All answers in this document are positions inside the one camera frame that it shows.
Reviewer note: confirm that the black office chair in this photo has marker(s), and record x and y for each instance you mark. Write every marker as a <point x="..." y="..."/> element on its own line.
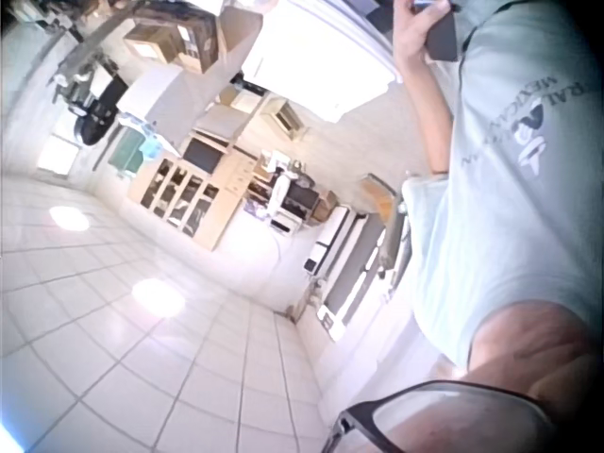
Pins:
<point x="96" y="115"/>

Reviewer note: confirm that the black microwave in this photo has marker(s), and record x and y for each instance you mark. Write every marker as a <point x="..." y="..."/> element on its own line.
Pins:
<point x="302" y="198"/>

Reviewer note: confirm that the dark monitor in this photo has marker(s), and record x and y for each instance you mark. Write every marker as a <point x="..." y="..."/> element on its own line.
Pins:
<point x="202" y="156"/>

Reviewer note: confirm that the white table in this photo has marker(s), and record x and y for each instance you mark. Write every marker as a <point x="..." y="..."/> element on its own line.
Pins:
<point x="316" y="56"/>

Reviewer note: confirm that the dark cardboard box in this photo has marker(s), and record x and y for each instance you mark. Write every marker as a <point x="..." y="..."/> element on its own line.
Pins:
<point x="198" y="40"/>

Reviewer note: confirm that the wooden glass door cabinet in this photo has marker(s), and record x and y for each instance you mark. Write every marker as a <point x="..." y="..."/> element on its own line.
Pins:
<point x="189" y="203"/>

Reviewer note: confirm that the person's left fingers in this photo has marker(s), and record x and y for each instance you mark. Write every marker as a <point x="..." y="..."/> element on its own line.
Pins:
<point x="406" y="10"/>

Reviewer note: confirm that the dark glass door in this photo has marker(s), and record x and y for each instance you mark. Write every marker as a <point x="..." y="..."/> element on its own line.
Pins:
<point x="354" y="269"/>

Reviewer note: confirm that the person's left hand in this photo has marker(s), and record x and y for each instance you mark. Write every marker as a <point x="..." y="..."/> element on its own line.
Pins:
<point x="411" y="40"/>

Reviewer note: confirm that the black phone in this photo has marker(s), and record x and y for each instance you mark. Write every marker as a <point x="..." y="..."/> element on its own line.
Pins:
<point x="443" y="40"/>

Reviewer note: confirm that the light brown cardboard box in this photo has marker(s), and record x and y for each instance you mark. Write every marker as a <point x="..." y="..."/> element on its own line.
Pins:
<point x="151" y="43"/>

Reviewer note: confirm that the blue cloth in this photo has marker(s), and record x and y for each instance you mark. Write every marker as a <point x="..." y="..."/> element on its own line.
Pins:
<point x="152" y="146"/>

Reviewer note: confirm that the white appliance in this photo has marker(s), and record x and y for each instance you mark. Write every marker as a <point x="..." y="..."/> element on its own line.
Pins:
<point x="325" y="240"/>

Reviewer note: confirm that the green board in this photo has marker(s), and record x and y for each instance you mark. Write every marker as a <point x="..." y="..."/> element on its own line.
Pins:
<point x="125" y="151"/>

